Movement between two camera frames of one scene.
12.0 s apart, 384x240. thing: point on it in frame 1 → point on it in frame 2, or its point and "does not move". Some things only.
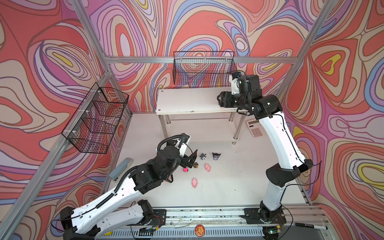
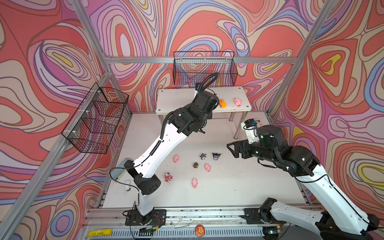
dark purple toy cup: x=216 y=156 does not move
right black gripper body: x=234 y=101 → x=254 y=150
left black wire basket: x=94 y=124 does not move
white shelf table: x=196 y=101 does not move
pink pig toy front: x=194 y=182 does not move
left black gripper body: x=177 y=163 → x=210 y=115
